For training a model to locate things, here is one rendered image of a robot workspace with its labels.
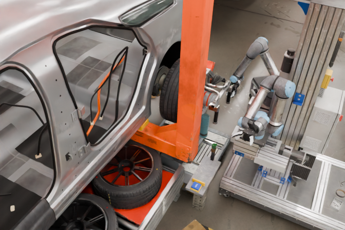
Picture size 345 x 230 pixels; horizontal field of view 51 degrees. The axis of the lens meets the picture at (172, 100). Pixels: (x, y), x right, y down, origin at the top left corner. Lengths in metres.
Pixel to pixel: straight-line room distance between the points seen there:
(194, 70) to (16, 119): 1.59
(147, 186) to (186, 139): 0.52
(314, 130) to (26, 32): 2.30
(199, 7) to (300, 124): 1.42
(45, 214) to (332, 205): 2.52
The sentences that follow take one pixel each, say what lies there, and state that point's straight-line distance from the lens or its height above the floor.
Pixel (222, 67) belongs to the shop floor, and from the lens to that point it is 5.52.
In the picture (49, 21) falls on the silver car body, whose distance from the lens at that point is 2.35.
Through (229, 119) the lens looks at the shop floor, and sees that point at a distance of 4.59.
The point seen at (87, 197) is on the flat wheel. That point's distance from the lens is 3.16.
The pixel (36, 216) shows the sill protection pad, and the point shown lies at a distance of 2.58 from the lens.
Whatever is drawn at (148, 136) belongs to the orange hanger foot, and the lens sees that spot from 3.35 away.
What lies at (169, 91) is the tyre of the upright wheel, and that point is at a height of 1.02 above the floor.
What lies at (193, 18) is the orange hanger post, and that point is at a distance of 2.45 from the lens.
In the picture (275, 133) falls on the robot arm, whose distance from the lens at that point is 3.07.
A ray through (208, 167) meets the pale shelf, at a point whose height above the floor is 0.45.
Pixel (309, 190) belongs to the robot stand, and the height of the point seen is 0.21.
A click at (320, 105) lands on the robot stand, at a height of 1.23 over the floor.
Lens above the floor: 3.03
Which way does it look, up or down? 39 degrees down
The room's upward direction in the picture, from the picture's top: 2 degrees clockwise
